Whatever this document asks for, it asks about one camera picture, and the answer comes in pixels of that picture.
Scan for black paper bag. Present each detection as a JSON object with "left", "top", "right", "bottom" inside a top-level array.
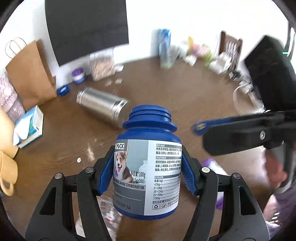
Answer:
[{"left": 45, "top": 0, "right": 129, "bottom": 66}]

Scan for clear floral glass jar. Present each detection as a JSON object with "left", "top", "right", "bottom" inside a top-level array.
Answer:
[{"left": 97, "top": 196, "right": 122, "bottom": 240}]

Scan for purple supplement bottle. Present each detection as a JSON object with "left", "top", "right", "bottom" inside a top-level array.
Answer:
[{"left": 200, "top": 158, "right": 230, "bottom": 210}]

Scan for brown paper bag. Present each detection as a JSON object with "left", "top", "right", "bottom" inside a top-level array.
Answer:
[{"left": 6, "top": 40, "right": 57, "bottom": 111}]

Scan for colourful snack packets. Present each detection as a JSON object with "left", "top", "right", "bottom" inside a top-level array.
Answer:
[{"left": 184, "top": 36, "right": 213, "bottom": 67}]

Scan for blue bottle cap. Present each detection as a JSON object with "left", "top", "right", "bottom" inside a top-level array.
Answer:
[{"left": 57, "top": 84, "right": 70, "bottom": 96}]

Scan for wooden chair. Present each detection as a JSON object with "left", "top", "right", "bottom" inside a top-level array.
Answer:
[{"left": 219, "top": 31, "right": 243, "bottom": 71}]

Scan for clear cereal container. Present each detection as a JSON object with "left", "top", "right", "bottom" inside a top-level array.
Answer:
[{"left": 89, "top": 53, "right": 115, "bottom": 81}]

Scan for clear drinking glass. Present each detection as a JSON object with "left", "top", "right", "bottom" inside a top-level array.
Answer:
[{"left": 159, "top": 46, "right": 178, "bottom": 69}]

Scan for blue supplement bottle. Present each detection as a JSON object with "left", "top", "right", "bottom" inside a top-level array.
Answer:
[{"left": 113, "top": 105, "right": 182, "bottom": 220}]

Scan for white cable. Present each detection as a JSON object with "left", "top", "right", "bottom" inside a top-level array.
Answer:
[{"left": 232, "top": 81, "right": 265, "bottom": 115}]

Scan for white bottle cap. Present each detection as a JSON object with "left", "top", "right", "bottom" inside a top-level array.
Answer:
[{"left": 114, "top": 64, "right": 124, "bottom": 72}]

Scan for yellow mug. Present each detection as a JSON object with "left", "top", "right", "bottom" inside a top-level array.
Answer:
[{"left": 1, "top": 151, "right": 18, "bottom": 196}]

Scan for tissue box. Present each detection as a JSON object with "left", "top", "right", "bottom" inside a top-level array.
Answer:
[{"left": 13, "top": 105, "right": 44, "bottom": 149}]

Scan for stainless steel canister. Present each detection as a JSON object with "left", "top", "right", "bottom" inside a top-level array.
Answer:
[{"left": 76, "top": 87, "right": 132, "bottom": 128}]

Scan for right hand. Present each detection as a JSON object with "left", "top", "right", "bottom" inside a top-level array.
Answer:
[{"left": 265, "top": 149, "right": 287, "bottom": 189}]

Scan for purple small jar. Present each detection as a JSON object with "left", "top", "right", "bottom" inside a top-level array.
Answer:
[{"left": 71, "top": 68, "right": 86, "bottom": 84}]

